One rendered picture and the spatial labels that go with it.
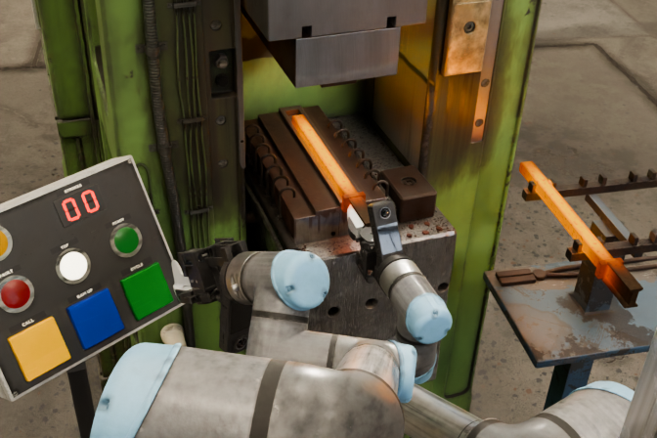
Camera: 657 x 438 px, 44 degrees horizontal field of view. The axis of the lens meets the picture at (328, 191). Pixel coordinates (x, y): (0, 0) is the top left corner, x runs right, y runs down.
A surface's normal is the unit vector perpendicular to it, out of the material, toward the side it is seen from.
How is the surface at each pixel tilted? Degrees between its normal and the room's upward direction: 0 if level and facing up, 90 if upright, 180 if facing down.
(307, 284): 59
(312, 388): 16
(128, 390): 21
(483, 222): 90
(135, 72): 90
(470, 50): 90
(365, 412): 47
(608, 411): 7
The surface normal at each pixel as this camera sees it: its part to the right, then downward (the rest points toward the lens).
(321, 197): 0.03, -0.83
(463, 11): 0.34, 0.54
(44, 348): 0.63, -0.06
